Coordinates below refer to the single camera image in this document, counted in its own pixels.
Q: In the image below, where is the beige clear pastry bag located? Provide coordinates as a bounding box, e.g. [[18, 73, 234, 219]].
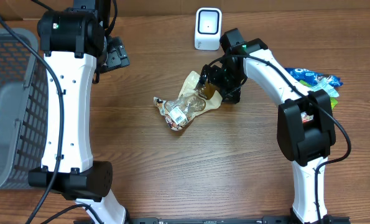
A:
[[154, 71, 223, 131]]

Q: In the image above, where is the blue cookie packet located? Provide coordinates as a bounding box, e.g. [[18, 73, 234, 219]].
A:
[[285, 68, 343, 87]]

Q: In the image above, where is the green colourful candy bag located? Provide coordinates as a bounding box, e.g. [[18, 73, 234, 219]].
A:
[[300, 80, 338, 123]]

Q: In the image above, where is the mint green snack packet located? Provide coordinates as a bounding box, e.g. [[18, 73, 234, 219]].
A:
[[310, 78, 340, 98]]

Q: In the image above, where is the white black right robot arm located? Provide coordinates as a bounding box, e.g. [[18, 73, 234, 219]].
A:
[[200, 29, 336, 223]]

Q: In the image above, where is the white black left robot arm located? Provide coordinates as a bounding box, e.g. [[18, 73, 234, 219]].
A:
[[28, 1, 129, 224]]

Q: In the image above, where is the white barcode scanner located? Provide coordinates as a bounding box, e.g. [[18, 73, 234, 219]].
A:
[[194, 7, 222, 51]]

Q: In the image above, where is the grey plastic mesh basket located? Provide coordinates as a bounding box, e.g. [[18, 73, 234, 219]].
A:
[[0, 28, 48, 190]]

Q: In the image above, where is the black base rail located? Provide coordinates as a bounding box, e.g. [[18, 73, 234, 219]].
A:
[[130, 214, 351, 224]]

